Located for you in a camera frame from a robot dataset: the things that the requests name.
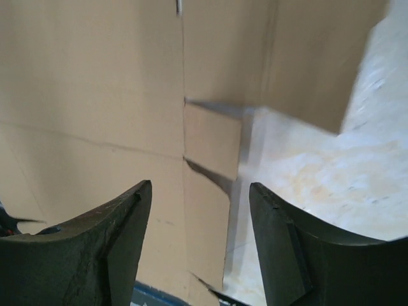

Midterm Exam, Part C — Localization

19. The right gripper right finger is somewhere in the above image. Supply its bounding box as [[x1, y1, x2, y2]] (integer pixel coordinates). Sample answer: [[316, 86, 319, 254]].
[[249, 182, 407, 305]]

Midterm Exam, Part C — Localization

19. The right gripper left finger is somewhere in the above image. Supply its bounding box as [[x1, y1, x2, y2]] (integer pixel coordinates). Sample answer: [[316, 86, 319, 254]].
[[1, 180, 152, 305]]

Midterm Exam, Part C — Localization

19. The brown cardboard box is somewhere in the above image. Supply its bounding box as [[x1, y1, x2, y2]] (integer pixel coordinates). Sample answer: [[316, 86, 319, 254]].
[[1, 1, 389, 305]]

